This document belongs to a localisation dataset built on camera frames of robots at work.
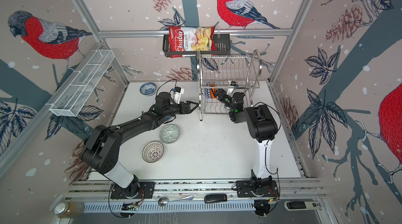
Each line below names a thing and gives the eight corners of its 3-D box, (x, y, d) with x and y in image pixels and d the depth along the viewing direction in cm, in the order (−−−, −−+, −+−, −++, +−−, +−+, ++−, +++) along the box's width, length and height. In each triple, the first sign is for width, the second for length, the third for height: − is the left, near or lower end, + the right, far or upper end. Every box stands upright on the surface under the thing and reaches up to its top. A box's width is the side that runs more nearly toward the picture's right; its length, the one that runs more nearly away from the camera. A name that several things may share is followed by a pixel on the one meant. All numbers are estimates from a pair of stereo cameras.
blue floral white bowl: (140, 97, 115) (138, 92, 111) (144, 87, 122) (142, 82, 118) (155, 97, 115) (153, 92, 111) (158, 87, 122) (156, 82, 118)
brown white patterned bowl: (142, 163, 83) (139, 160, 80) (147, 144, 90) (145, 141, 87) (163, 163, 83) (161, 160, 80) (166, 144, 90) (164, 141, 87)
